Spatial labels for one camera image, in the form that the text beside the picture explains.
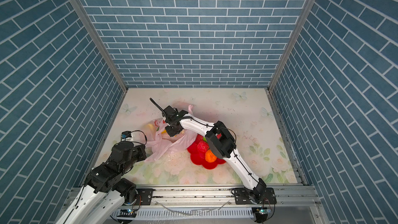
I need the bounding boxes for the pink plastic bag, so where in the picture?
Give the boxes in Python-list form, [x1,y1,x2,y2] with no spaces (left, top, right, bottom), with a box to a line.
[143,116,197,162]

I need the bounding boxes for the orange fake tangerine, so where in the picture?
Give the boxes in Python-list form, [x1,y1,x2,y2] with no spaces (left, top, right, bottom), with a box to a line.
[205,149,217,163]

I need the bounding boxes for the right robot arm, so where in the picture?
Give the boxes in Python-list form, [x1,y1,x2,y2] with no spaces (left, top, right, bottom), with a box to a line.
[161,106,266,204]

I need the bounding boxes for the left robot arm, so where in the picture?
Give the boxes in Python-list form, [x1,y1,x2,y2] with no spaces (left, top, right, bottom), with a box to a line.
[56,141,147,224]

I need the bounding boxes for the red flower-shaped plate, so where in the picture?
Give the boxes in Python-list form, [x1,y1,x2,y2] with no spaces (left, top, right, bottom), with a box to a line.
[187,134,226,170]

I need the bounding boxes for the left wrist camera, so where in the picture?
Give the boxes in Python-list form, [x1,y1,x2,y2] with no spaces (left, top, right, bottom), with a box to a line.
[121,131,134,142]

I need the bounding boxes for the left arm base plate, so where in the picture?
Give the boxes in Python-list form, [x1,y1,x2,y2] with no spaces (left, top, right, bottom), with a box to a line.
[134,188,154,206]

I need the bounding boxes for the aluminium front rail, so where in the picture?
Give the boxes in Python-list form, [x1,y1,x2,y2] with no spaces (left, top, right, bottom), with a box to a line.
[63,185,321,209]

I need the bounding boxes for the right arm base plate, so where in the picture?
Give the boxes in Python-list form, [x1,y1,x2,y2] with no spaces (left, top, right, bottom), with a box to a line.
[231,188,277,205]

